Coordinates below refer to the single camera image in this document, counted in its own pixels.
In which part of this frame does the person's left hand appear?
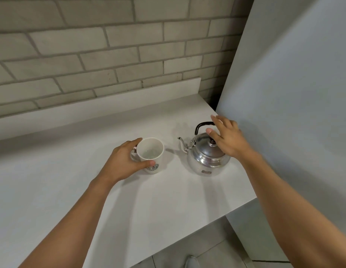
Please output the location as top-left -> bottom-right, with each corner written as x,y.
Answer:
96,138 -> 156,185

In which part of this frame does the person's right hand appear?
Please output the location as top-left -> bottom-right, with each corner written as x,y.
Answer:
206,114 -> 255,162

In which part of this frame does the white ceramic mug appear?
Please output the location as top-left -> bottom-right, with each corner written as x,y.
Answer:
130,137 -> 165,175

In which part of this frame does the person's left forearm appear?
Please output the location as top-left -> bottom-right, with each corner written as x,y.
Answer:
19,175 -> 126,268

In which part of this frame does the person's right forearm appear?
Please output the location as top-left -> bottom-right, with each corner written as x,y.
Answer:
239,151 -> 346,268

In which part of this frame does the steel kettle lid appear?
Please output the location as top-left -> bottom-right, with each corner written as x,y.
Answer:
195,133 -> 227,160

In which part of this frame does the white counter backsplash strip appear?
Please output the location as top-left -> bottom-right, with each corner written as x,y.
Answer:
0,77 -> 202,143

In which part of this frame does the white tall cabinet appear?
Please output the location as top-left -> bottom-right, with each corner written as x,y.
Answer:
215,0 -> 346,262

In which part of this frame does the steel kettle with black handle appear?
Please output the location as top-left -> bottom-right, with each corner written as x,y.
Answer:
177,122 -> 231,177

